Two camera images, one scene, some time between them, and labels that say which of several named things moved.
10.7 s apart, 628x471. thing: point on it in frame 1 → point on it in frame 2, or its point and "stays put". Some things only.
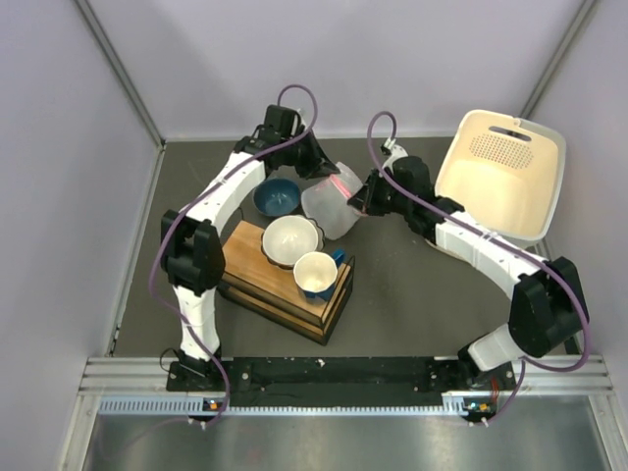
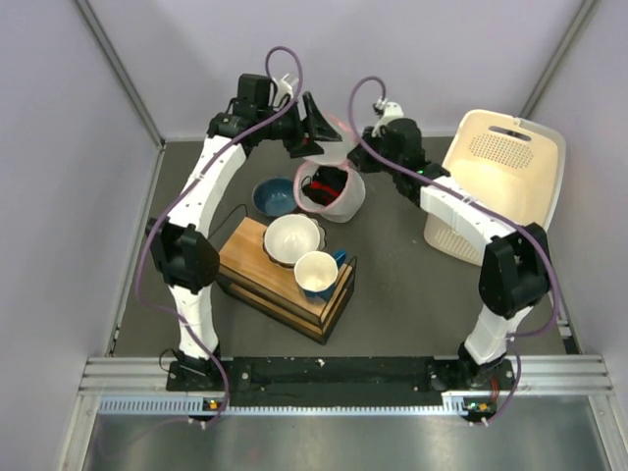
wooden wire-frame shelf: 249,282 stays put
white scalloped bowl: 286,237 stays put
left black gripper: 317,163 → 318,129
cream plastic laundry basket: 506,173 stays put
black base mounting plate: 337,382 stays put
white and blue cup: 316,275 stays put
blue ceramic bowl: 276,197 stays put
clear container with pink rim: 327,202 → 351,196
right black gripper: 365,200 → 360,156
